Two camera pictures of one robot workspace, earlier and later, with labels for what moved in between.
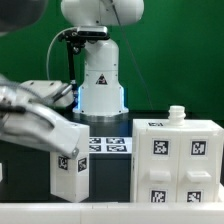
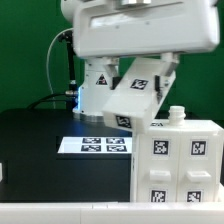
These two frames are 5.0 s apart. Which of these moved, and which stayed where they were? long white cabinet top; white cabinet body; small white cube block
Moved: long white cabinet top
Stayed: small white cube block; white cabinet body
